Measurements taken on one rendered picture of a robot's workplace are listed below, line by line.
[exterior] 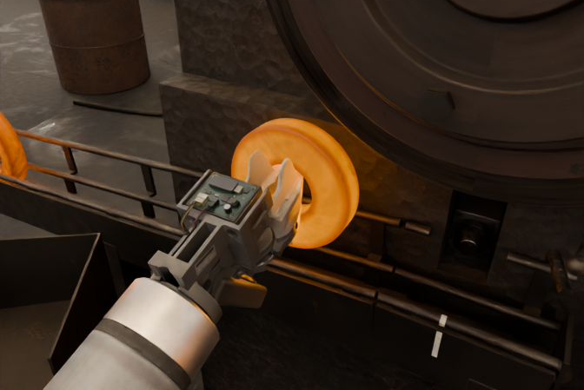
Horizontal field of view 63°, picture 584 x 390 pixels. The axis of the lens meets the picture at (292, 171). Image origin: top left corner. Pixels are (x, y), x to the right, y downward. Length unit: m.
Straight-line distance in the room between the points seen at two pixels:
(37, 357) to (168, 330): 0.36
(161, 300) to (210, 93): 0.37
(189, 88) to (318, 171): 0.29
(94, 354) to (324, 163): 0.28
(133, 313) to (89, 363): 0.04
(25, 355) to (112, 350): 0.36
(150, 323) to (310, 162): 0.23
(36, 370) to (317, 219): 0.40
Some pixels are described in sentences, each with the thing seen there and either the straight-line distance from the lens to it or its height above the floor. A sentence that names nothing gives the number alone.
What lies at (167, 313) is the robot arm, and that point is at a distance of 0.40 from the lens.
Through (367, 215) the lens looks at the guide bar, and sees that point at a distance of 0.63.
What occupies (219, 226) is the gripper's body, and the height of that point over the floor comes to 0.87.
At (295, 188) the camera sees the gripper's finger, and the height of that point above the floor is 0.85.
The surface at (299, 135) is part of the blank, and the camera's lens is 0.51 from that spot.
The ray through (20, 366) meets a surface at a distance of 0.74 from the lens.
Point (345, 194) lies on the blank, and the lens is 0.51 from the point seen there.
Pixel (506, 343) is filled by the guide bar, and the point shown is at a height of 0.71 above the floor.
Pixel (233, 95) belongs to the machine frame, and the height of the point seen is 0.87.
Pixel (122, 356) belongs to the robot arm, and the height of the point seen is 0.83.
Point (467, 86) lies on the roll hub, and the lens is 0.34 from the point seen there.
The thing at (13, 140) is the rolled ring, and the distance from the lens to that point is 1.04.
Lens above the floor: 1.12
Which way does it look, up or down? 31 degrees down
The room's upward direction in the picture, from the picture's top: straight up
